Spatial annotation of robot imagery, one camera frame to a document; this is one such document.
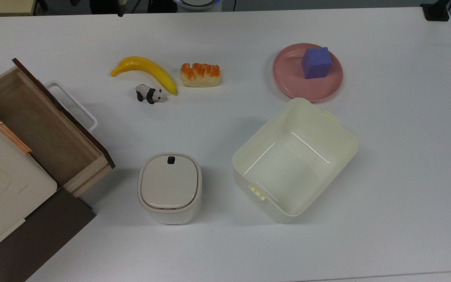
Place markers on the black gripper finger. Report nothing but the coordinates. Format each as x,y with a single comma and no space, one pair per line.
121,11

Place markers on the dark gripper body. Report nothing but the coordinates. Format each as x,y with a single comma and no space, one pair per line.
121,2

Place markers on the black and white panda toy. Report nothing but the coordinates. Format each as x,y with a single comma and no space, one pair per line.
149,94

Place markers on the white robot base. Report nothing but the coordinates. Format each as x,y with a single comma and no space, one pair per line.
196,2

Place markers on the yellow toy banana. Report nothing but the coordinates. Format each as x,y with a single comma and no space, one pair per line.
147,66

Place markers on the toy bread with orange glaze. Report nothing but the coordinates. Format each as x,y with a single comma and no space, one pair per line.
200,75

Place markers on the wooden drawer with brown front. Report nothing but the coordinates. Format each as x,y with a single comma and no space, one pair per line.
45,123

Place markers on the beige desk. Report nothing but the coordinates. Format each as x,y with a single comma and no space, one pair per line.
2,7

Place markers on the pink plate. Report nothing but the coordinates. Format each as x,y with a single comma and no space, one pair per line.
288,80

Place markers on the cream trash can with lid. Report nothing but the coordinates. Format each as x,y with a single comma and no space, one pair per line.
169,188

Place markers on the purple foam cube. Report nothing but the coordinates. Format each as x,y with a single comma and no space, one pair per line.
316,62

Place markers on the cream plastic storage box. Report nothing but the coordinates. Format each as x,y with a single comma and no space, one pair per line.
292,168

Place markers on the dark brown cabinet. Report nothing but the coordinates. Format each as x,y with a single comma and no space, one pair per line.
33,239

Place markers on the black table clamp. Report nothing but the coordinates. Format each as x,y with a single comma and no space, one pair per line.
436,12

